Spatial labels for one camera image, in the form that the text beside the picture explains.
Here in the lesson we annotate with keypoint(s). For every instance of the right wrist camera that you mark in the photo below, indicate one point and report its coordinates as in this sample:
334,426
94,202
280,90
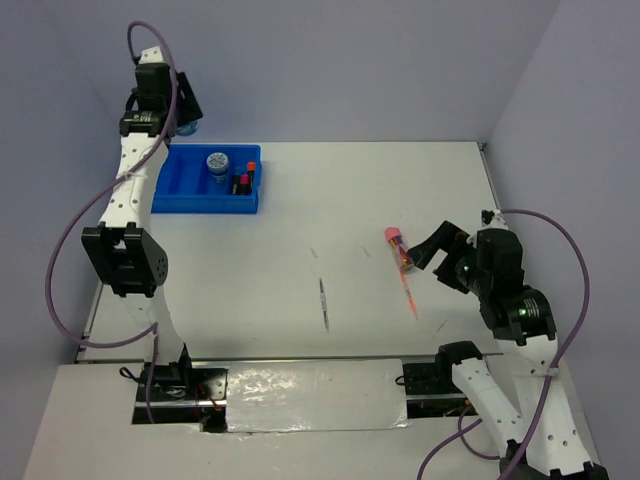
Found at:
493,220

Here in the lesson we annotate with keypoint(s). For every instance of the silver foil panel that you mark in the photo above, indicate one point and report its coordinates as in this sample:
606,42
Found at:
315,396

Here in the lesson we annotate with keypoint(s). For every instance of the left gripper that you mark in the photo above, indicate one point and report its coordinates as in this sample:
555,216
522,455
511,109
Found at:
192,109

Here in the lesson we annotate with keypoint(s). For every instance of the orange cap highlighter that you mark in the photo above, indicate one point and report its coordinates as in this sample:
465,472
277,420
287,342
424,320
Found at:
251,169

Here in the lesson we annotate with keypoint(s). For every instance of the blue white round tub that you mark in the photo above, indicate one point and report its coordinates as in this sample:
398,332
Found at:
218,164

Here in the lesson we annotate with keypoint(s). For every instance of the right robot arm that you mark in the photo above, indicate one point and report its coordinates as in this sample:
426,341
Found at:
536,437

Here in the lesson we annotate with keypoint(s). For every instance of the blue compartment bin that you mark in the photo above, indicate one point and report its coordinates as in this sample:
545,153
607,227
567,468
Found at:
185,186

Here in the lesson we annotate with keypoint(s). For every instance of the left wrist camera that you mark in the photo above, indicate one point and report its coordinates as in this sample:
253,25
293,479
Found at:
152,55

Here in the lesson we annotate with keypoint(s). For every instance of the orange pen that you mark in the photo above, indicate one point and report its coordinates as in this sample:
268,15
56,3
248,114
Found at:
410,300

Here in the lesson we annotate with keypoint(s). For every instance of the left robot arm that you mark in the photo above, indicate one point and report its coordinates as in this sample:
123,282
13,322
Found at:
121,248

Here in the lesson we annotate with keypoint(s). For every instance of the pink cap highlighter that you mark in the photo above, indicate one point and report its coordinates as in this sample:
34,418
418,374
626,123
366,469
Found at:
244,185

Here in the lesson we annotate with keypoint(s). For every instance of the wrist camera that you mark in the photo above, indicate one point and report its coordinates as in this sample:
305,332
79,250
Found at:
493,220
152,55

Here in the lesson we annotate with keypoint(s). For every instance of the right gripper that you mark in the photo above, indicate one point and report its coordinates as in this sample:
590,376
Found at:
453,239

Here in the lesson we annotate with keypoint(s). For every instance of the blue ink pen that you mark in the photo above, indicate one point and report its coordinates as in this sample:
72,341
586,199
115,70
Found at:
324,306

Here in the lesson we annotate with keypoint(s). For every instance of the blue cap highlighter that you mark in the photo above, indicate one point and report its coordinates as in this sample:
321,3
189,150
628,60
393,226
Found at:
236,185

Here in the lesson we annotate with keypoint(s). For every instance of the pink cap clear tube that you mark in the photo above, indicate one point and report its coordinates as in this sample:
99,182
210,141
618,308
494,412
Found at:
399,249

